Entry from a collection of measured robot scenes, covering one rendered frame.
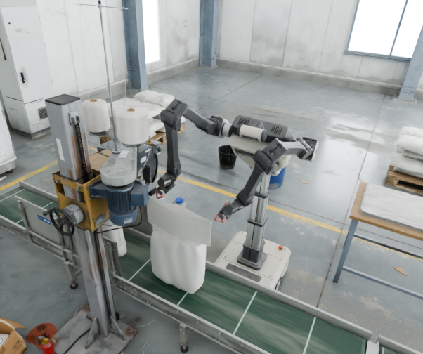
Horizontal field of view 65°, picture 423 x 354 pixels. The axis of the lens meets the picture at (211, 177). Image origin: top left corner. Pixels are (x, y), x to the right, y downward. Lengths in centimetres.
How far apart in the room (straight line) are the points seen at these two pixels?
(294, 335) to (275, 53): 853
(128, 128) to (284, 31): 844
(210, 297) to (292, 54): 824
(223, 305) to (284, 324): 42
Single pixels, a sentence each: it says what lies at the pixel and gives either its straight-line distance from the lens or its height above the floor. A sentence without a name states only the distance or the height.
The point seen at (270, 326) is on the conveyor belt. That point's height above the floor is 38.
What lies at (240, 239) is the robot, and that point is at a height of 26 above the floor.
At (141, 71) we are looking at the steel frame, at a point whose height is 48.
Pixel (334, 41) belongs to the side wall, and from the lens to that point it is 962.
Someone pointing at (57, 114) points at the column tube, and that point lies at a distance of 174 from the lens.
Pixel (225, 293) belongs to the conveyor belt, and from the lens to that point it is 248.
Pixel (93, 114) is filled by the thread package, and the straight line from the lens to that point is 191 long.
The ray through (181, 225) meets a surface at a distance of 214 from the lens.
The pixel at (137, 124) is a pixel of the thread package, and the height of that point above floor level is 164.
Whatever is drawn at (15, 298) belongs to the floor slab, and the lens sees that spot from 326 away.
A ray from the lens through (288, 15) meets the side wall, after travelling 986.
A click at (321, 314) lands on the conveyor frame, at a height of 40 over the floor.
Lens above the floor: 228
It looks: 31 degrees down
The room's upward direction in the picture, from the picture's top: 3 degrees clockwise
